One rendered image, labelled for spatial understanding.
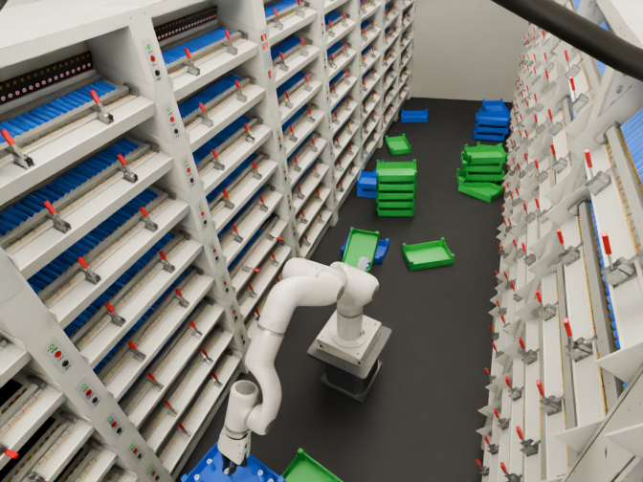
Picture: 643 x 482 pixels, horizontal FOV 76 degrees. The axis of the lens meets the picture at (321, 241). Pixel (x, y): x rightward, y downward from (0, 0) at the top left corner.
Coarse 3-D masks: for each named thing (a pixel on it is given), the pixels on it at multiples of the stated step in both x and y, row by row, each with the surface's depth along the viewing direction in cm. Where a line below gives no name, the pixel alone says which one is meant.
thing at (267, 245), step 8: (272, 216) 239; (280, 216) 239; (288, 216) 237; (280, 224) 238; (272, 232) 231; (280, 232) 235; (264, 240) 226; (264, 248) 222; (256, 256) 217; (264, 256) 223; (248, 264) 212; (256, 264) 213; (240, 272) 207; (240, 280) 204; (240, 288) 203
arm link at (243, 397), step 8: (240, 384) 124; (248, 384) 125; (232, 392) 121; (240, 392) 121; (248, 392) 122; (256, 392) 123; (232, 400) 121; (240, 400) 120; (248, 400) 120; (256, 400) 124; (232, 408) 122; (240, 408) 121; (248, 408) 121; (232, 416) 122; (240, 416) 121; (248, 416) 120; (232, 424) 123; (240, 424) 122
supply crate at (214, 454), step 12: (216, 444) 150; (204, 456) 147; (216, 456) 151; (252, 456) 145; (204, 468) 148; (216, 468) 148; (228, 468) 148; (240, 468) 147; (252, 468) 147; (264, 468) 144; (192, 480) 145; (204, 480) 145; (216, 480) 145; (228, 480) 144; (240, 480) 144; (252, 480) 144; (276, 480) 143
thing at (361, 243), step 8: (352, 232) 291; (360, 232) 291; (368, 232) 286; (376, 232) 280; (352, 240) 291; (360, 240) 289; (368, 240) 287; (376, 240) 281; (352, 248) 288; (360, 248) 287; (368, 248) 285; (376, 248) 282; (344, 256) 284; (352, 256) 285; (360, 256) 284; (368, 256) 282; (352, 264) 283; (368, 272) 273
